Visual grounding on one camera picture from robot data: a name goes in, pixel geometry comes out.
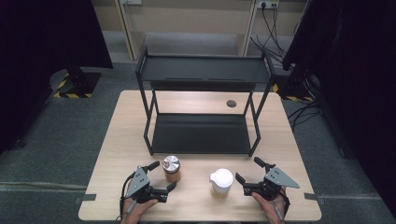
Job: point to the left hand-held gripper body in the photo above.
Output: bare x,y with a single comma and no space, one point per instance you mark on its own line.
138,183

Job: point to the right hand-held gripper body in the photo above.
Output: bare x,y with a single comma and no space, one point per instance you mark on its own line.
278,179

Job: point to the glass jar with silver lid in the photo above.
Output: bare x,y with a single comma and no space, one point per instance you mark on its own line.
171,164

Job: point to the glass jar with white lid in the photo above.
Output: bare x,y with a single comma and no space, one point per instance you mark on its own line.
221,179

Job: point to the black two-tier metal rack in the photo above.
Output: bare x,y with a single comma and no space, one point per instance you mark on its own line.
202,133

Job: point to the person's left hand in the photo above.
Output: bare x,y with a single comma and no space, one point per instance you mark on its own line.
135,213

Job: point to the person's right hand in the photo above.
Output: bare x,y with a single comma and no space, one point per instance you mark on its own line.
274,211

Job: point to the grey tape piece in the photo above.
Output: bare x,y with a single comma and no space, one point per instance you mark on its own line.
85,198
313,196

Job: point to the round table grommet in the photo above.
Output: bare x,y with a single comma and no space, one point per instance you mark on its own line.
231,103

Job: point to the stand base with striped tape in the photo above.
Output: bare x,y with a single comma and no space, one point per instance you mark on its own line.
77,84
295,90

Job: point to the black curtain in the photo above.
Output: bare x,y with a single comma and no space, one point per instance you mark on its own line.
358,77
37,62

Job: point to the white shelf frame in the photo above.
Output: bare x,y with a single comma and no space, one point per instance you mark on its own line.
132,40

